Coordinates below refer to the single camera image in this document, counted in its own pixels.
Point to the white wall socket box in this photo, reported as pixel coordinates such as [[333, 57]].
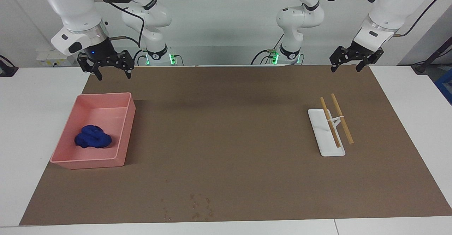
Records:
[[49, 61]]

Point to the blue towel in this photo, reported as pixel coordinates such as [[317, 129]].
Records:
[[93, 137]]

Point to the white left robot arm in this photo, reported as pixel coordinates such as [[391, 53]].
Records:
[[392, 9]]

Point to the black clamp stand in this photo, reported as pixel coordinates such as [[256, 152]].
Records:
[[7, 71]]

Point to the brown table mat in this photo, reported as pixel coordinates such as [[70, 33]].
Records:
[[247, 157]]

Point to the black tripod leg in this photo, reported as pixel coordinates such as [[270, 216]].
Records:
[[420, 69]]

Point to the wooden dowel rod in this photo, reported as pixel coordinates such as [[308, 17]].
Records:
[[330, 122], [336, 104]]

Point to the pink plastic bin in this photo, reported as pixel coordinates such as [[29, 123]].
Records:
[[113, 111]]

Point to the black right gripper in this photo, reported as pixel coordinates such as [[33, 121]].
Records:
[[104, 56]]

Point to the white rack base tray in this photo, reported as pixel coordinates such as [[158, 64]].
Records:
[[328, 148]]

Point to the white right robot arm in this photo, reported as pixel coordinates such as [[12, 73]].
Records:
[[74, 9]]

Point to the blue crate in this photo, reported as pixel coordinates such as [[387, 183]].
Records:
[[445, 88]]

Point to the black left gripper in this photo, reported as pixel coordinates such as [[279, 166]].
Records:
[[356, 53]]

